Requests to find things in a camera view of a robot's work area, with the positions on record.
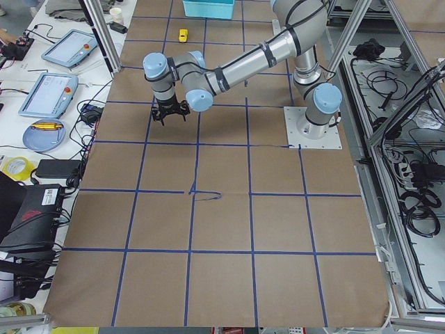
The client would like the black power brick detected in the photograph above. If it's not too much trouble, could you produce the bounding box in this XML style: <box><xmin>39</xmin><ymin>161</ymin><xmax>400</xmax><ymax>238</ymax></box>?
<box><xmin>35</xmin><ymin>159</ymin><xmax>81</xmax><ymax>179</ymax></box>

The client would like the yellow tape roll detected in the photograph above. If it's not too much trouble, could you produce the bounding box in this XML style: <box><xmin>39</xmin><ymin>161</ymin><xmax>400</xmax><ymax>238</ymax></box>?
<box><xmin>2</xmin><ymin>157</ymin><xmax>35</xmax><ymax>181</ymax></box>

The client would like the upper teach pendant tablet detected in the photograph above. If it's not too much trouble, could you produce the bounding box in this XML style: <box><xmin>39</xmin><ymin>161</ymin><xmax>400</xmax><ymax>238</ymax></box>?
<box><xmin>41</xmin><ymin>29</ymin><xmax>98</xmax><ymax>68</ymax></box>

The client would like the yellow beetle toy car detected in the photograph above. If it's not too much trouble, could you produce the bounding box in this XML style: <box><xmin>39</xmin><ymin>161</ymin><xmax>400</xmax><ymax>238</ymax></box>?
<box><xmin>178</xmin><ymin>29</ymin><xmax>188</xmax><ymax>43</ymax></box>

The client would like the teach pendant tablet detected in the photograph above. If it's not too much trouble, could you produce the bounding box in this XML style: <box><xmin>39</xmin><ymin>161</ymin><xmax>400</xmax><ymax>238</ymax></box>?
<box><xmin>41</xmin><ymin>29</ymin><xmax>98</xmax><ymax>68</ymax></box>
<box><xmin>18</xmin><ymin>73</ymin><xmax>79</xmax><ymax>118</ymax></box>

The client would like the square robot base plate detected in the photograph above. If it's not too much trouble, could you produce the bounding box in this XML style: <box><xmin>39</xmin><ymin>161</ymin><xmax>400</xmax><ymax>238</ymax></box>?
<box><xmin>284</xmin><ymin>106</ymin><xmax>342</xmax><ymax>150</ymax></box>

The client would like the blue plate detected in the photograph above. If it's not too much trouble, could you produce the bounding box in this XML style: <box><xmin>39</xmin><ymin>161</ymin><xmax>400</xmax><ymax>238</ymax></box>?
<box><xmin>22</xmin><ymin>118</ymin><xmax>66</xmax><ymax>153</ymax></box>

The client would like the black computer box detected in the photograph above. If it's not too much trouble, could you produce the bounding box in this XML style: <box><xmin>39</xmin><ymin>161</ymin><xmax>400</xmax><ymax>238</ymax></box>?
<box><xmin>1</xmin><ymin>173</ymin><xmax>65</xmax><ymax>254</ymax></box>

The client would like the aluminium frame post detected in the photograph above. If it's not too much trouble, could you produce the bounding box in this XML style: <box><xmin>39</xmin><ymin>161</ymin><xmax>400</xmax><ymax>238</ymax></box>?
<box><xmin>79</xmin><ymin>0</ymin><xmax>122</xmax><ymax>74</ymax></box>

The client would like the lower teach pendant tablet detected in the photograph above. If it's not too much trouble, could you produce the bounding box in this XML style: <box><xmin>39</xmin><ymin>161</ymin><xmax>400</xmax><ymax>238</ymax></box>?
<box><xmin>18</xmin><ymin>73</ymin><xmax>79</xmax><ymax>118</ymax></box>

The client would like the paper cup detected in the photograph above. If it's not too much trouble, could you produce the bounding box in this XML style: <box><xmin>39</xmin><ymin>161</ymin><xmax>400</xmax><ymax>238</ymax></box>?
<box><xmin>109</xmin><ymin>7</ymin><xmax>124</xmax><ymax>24</ymax></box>

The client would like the turquoise plastic bin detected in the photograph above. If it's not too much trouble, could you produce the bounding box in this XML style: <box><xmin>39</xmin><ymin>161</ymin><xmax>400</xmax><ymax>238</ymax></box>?
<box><xmin>183</xmin><ymin>0</ymin><xmax>235</xmax><ymax>19</ymax></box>

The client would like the grey cloth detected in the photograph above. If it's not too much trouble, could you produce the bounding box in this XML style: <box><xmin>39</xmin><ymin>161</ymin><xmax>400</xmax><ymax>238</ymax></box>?
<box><xmin>47</xmin><ymin>0</ymin><xmax>115</xmax><ymax>19</ymax></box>

